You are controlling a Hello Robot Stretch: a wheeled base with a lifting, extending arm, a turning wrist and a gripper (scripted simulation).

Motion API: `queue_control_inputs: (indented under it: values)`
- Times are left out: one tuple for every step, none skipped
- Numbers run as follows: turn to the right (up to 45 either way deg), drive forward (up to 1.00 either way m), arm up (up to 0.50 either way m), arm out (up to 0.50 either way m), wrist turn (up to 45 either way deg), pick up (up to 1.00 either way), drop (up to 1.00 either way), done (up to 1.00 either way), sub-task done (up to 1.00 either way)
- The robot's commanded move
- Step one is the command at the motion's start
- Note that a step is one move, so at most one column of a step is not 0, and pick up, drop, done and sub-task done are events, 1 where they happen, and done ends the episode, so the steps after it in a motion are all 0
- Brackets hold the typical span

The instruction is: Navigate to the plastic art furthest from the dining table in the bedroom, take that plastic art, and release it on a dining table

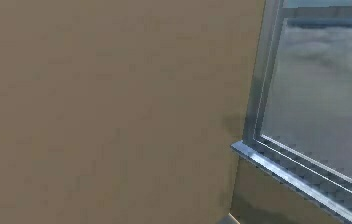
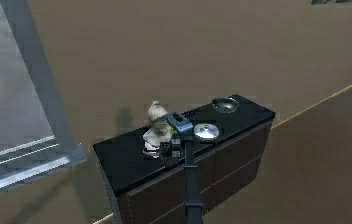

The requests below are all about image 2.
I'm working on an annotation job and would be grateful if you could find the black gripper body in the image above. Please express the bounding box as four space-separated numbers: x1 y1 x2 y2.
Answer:
158 141 173 165

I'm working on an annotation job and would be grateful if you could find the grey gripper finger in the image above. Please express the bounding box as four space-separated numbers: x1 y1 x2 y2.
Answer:
141 149 161 158

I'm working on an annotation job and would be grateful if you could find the white bust plastic art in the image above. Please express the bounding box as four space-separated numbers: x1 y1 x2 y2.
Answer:
141 100 174 160

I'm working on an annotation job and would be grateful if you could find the blue tissue box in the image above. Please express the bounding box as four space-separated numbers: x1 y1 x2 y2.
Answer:
166 111 195 136

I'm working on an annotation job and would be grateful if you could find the silver round disc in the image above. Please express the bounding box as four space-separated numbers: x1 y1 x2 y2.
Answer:
193 122 221 141

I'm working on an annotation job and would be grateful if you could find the black dark brown dresser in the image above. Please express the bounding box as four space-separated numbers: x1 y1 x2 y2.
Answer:
92 93 277 224

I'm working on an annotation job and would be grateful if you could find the dark metal bowl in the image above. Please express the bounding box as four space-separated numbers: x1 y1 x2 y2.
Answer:
211 96 241 115

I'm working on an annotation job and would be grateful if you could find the grey framed window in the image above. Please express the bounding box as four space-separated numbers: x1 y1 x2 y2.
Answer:
0 0 88 201

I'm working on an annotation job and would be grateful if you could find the dark framed wall picture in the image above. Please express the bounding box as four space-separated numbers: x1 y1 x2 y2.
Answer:
310 0 352 6

